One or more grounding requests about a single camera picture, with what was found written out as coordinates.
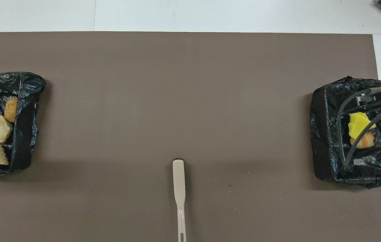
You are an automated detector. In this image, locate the yellow sponge piece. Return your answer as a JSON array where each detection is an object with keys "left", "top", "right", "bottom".
[
  {"left": 349, "top": 112, "right": 370, "bottom": 122},
  {"left": 348, "top": 118, "right": 376, "bottom": 139}
]

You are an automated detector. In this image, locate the brown fried nugget toy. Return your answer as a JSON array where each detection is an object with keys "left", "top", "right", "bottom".
[{"left": 4, "top": 97, "right": 19, "bottom": 123}]

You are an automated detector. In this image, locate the black bag lined bin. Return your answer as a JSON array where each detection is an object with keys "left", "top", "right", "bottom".
[
  {"left": 310, "top": 77, "right": 381, "bottom": 189},
  {"left": 0, "top": 72, "right": 46, "bottom": 176}
]

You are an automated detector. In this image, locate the brown table mat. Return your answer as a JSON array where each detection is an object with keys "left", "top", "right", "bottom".
[{"left": 0, "top": 32, "right": 381, "bottom": 242}]

